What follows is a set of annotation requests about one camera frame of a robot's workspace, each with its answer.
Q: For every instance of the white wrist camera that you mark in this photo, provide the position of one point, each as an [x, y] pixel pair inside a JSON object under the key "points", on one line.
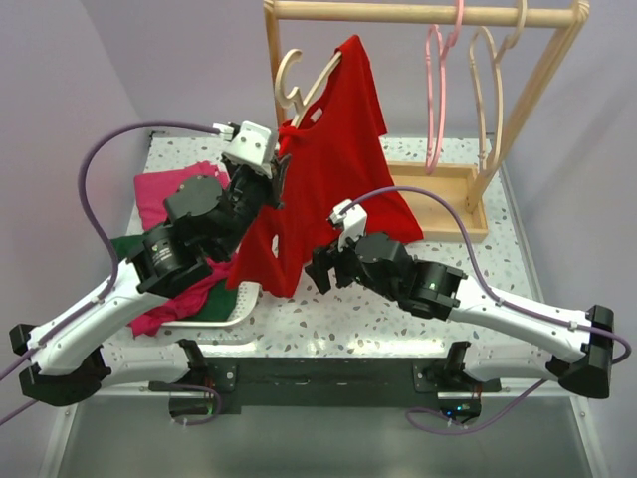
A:
{"points": [[350, 219], [249, 144]]}

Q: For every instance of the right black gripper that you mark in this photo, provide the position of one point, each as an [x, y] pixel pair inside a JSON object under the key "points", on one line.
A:
{"points": [[324, 258]]}

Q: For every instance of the white perforated plastic basket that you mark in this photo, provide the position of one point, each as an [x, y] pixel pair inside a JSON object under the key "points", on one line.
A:
{"points": [[246, 300]]}

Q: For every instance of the folded pink t shirt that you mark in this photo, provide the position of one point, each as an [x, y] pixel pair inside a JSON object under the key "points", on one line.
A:
{"points": [[152, 188]]}

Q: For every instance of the red t shirt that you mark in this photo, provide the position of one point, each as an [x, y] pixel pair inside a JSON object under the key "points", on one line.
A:
{"points": [[335, 154]]}

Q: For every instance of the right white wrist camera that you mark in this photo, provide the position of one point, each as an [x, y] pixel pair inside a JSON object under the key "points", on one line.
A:
{"points": [[350, 219]]}

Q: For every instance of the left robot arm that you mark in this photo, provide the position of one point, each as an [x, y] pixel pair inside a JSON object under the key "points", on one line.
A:
{"points": [[72, 358]]}

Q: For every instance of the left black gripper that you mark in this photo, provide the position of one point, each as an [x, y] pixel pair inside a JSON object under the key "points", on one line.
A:
{"points": [[274, 183]]}

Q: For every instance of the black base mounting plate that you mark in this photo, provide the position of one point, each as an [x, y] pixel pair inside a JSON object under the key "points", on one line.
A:
{"points": [[326, 382]]}

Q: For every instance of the dark green t shirt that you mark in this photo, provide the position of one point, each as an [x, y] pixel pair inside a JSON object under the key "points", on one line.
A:
{"points": [[219, 304]]}

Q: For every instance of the wooden clothes rack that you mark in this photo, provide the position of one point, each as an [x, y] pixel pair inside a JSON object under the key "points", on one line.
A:
{"points": [[497, 30]]}

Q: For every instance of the crumpled magenta t shirt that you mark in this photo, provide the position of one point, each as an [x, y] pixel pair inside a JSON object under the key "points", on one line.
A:
{"points": [[174, 309]]}

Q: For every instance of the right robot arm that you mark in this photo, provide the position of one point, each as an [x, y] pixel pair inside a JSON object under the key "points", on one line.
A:
{"points": [[571, 347]]}

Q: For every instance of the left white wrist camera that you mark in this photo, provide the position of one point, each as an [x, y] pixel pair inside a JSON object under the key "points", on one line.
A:
{"points": [[249, 144]]}

